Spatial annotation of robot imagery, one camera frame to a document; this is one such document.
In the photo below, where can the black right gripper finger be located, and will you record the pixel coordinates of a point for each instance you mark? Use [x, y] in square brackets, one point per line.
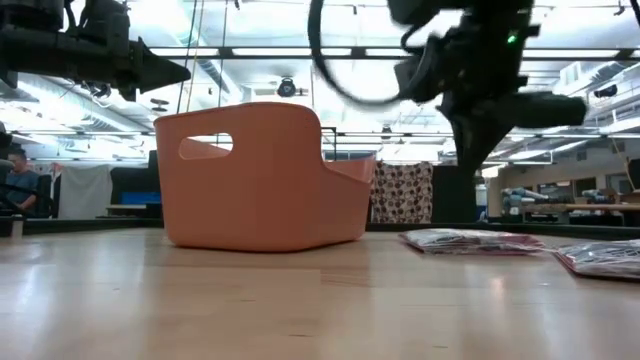
[475, 140]
[550, 110]

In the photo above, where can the red popcorn bag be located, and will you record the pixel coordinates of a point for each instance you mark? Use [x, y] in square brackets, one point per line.
[605, 260]
[470, 241]

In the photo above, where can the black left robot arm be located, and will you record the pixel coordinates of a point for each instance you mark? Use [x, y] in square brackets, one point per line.
[30, 50]

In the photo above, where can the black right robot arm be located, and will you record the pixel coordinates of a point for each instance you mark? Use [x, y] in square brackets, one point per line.
[450, 10]

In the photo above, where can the black ceiling disc fixture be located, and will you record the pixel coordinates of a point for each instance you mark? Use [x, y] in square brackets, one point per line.
[160, 104]

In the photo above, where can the small dark ceiling device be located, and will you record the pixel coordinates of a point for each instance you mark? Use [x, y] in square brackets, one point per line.
[605, 91]

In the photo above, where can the black upright panel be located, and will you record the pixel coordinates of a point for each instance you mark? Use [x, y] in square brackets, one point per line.
[452, 200]

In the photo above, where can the wooden workbench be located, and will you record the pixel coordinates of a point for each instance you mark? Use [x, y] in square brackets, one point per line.
[565, 175]

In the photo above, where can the black monitor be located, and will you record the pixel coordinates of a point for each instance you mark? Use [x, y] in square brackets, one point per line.
[153, 165]

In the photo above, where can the brown dotted patterned cloth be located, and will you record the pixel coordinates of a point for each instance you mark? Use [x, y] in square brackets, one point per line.
[402, 192]

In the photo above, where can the blue box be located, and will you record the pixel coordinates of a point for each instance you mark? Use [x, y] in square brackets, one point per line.
[140, 198]

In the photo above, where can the white hanging cloth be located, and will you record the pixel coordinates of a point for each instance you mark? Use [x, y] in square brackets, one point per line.
[85, 192]

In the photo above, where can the person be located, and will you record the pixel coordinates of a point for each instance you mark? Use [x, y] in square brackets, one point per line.
[22, 182]

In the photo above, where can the thin black horizontal rail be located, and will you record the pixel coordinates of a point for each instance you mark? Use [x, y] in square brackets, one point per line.
[425, 134]

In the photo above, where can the black overhead frame bar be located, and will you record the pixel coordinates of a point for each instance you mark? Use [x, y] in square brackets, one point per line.
[280, 51]

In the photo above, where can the round black ceiling camera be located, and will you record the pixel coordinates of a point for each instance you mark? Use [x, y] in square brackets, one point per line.
[286, 88]

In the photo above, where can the black table edge rail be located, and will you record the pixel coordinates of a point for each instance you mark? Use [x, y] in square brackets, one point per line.
[75, 226]

